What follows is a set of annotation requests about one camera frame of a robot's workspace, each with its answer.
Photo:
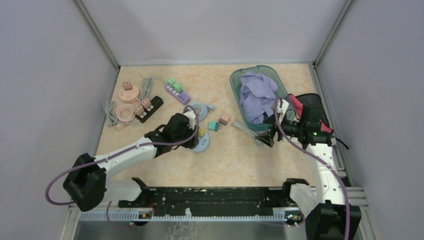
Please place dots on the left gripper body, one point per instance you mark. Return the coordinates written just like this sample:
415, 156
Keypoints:
188, 133

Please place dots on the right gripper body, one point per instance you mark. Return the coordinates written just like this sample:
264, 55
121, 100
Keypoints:
272, 132

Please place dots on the yellow USB charger plug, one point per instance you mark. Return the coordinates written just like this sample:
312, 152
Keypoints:
201, 132

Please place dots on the blue round power socket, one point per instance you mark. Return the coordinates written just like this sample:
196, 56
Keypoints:
203, 143

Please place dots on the teal USB charger plug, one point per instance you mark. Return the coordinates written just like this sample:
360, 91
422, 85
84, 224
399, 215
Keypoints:
213, 126

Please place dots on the brown pink USB charger plug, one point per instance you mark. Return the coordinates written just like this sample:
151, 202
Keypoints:
224, 119

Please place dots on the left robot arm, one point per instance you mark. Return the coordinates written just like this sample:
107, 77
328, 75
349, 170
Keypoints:
90, 181

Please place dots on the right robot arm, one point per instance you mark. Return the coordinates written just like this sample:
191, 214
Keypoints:
328, 213

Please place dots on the green plug right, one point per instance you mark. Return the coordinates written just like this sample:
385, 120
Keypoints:
177, 87

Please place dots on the green plug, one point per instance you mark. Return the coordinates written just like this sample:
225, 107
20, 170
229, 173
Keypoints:
171, 82
177, 87

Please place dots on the green plug left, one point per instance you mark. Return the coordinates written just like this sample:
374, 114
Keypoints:
171, 82

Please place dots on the pink round power socket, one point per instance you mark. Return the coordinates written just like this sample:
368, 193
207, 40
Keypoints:
129, 96

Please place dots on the purple power strip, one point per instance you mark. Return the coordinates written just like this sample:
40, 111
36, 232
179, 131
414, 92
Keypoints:
182, 97

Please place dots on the black power strip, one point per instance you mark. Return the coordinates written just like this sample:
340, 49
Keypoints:
155, 105

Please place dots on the lavender cloth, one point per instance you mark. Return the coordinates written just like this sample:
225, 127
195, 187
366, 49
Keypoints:
257, 96

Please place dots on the red and black bag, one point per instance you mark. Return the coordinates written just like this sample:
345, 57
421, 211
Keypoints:
311, 102

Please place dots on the teal plastic basin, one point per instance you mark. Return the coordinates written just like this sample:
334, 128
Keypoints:
268, 71

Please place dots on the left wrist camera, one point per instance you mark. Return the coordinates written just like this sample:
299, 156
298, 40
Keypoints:
190, 114

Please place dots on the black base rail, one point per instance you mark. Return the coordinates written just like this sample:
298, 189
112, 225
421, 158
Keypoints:
213, 201

